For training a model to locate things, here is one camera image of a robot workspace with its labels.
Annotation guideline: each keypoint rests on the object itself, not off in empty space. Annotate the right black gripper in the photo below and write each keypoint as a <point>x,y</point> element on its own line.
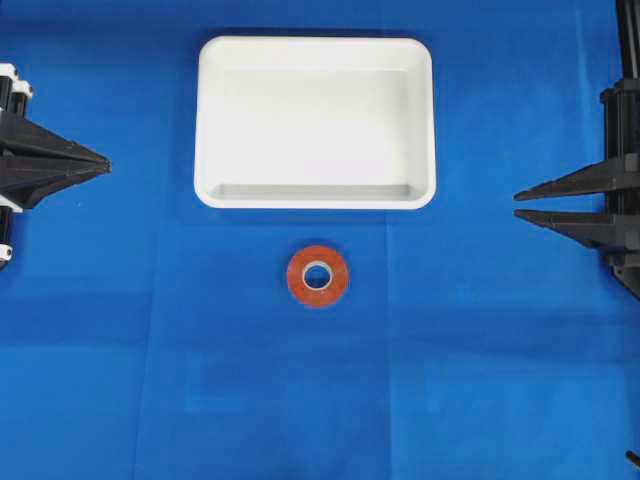
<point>617,230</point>

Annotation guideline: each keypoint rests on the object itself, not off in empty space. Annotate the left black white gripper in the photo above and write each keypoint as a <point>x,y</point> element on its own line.
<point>25,181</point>

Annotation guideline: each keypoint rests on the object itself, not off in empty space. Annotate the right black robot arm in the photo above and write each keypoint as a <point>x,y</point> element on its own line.
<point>627,13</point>

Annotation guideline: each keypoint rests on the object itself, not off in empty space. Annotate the white rectangular plastic case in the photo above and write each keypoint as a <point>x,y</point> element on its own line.
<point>329,123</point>

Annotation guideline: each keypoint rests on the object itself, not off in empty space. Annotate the orange roll of tape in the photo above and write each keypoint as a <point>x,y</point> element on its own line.
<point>322,256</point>

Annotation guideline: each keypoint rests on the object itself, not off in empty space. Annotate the blue table cloth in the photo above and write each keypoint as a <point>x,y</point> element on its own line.
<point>145,335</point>

